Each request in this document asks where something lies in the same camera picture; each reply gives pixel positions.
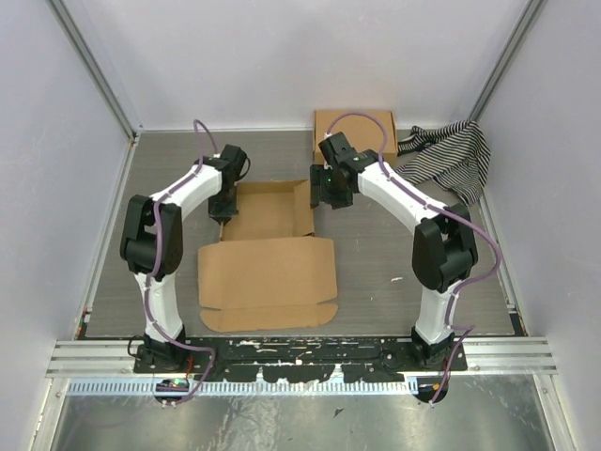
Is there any slotted grey cable duct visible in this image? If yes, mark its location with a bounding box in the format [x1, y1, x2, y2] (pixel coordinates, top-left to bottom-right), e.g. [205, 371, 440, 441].
[66, 376, 418, 397]

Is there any folded brown cardboard box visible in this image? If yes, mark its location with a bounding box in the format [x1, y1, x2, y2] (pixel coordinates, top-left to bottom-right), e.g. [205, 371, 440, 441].
[313, 110, 397, 165]

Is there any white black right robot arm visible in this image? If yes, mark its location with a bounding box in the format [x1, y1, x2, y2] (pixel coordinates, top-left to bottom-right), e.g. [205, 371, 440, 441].
[310, 132, 478, 371]

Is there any aluminium corner post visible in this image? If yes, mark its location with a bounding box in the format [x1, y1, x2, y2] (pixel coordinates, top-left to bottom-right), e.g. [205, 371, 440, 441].
[48, 0, 143, 140]
[469, 0, 547, 122]

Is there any left aluminium corner post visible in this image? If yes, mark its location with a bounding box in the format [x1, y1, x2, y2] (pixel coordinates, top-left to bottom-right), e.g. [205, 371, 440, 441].
[48, 0, 143, 140]

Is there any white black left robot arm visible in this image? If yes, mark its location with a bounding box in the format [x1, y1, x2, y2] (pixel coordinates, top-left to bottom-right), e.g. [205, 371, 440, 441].
[119, 145, 250, 373]

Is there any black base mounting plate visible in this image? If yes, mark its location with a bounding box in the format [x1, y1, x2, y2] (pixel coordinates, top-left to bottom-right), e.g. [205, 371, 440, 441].
[127, 336, 452, 383]

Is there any right aluminium corner post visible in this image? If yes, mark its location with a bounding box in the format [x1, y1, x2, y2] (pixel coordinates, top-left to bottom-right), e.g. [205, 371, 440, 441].
[469, 0, 547, 122]

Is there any brown cardboard box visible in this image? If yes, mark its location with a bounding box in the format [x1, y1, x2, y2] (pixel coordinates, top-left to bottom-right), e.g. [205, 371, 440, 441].
[197, 179, 338, 333]
[313, 110, 397, 165]

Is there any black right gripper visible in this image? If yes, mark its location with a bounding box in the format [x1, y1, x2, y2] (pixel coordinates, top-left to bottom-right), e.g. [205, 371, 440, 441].
[310, 163, 354, 210]

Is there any striped black white cloth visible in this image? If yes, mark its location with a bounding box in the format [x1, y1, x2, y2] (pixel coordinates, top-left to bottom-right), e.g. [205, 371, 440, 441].
[395, 120, 491, 206]

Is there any aluminium front frame rail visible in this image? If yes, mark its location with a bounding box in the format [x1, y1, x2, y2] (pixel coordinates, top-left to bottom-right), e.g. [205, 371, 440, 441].
[46, 335, 557, 381]

